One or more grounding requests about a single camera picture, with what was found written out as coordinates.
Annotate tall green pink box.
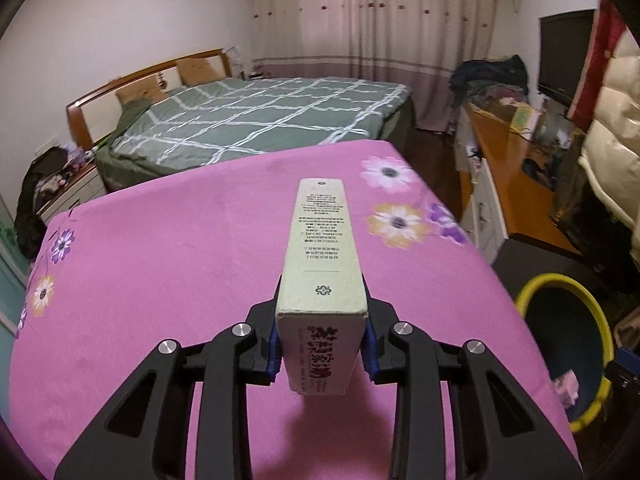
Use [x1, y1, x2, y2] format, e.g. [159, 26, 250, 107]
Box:
[276, 178, 368, 396]

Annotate pink strawberry milk carton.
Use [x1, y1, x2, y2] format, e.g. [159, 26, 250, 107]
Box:
[552, 370, 579, 410]

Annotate yellow rimmed trash bin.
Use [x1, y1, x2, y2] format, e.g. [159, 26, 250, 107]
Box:
[515, 273, 614, 434]

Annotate pink floral tablecloth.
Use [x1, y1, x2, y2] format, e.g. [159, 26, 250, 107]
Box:
[9, 140, 572, 477]

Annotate wooden low cabinet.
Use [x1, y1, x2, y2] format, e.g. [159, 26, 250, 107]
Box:
[456, 104, 579, 262]

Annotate bed with green quilt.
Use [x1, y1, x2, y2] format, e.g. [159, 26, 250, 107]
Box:
[96, 77, 414, 191]

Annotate white nightstand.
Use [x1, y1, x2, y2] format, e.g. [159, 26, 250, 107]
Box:
[37, 162, 107, 224]

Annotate sliding wardrobe door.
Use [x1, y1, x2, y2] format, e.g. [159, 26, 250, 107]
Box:
[0, 202, 29, 422]

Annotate pile of clothes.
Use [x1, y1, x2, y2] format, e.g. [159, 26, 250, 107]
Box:
[448, 54, 529, 108]

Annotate dark clothes on nightstand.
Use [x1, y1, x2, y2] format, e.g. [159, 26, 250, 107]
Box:
[14, 146, 67, 261]

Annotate brown pillow left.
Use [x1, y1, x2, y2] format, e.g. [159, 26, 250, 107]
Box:
[116, 76, 168, 105]

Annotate brown pillow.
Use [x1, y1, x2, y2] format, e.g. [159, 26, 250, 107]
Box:
[176, 58, 226, 87]
[116, 76, 168, 105]

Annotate brown pillow right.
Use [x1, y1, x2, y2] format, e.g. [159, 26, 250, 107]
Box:
[176, 58, 226, 87]

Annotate wooden headboard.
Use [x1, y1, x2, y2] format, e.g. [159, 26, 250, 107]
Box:
[66, 49, 232, 151]

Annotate cream puffer jacket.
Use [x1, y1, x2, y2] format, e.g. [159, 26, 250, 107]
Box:
[578, 30, 640, 258]

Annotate pink white curtain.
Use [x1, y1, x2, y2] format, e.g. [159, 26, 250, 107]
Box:
[253, 0, 496, 132]

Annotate black television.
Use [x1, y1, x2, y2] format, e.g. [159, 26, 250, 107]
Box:
[537, 9, 596, 107]

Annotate red puffer jacket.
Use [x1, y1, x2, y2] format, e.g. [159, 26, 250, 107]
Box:
[568, 0, 626, 132]

